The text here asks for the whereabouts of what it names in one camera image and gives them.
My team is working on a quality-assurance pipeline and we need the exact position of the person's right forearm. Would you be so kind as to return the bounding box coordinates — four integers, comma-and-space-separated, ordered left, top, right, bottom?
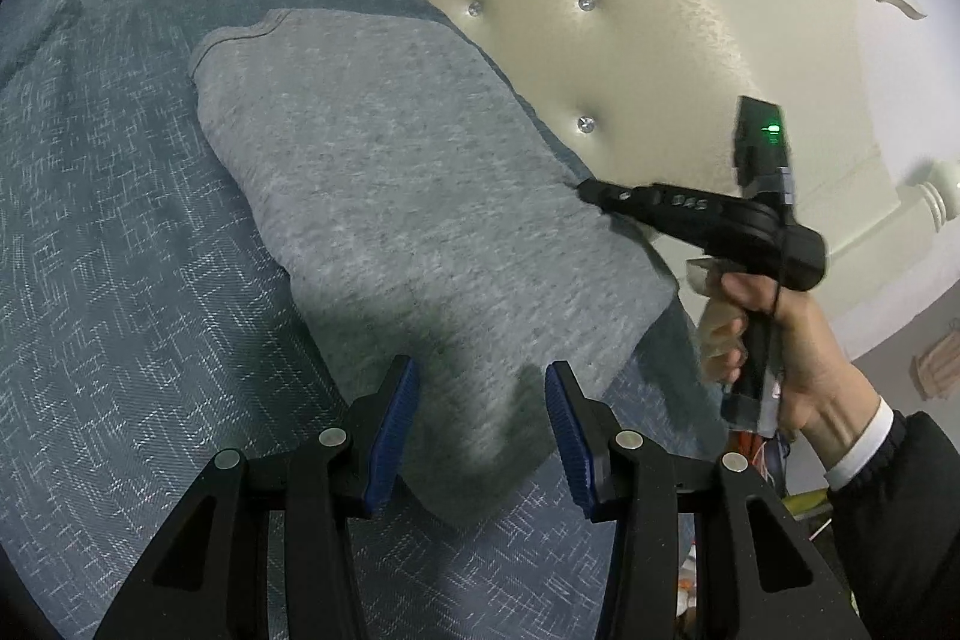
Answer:
821, 396, 960, 640

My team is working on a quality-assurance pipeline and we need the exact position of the person's right hand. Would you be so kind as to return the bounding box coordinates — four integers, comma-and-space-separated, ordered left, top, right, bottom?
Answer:
701, 272, 880, 468

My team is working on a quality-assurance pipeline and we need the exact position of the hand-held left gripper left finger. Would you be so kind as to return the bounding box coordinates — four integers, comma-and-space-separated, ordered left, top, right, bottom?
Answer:
94, 355, 421, 640

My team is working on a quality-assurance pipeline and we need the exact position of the blue bed cover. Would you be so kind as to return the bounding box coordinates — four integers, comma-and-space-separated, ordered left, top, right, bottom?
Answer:
0, 0, 728, 640

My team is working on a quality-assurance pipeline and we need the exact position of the grey sweater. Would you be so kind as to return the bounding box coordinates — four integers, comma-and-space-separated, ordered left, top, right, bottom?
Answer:
189, 8, 682, 528

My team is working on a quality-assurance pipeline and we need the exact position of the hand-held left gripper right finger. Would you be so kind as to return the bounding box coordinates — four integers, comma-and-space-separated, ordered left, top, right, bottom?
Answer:
545, 361, 871, 640

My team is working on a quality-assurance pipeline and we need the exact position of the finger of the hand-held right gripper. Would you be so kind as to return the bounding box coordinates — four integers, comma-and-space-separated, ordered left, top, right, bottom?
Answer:
576, 179, 710, 236

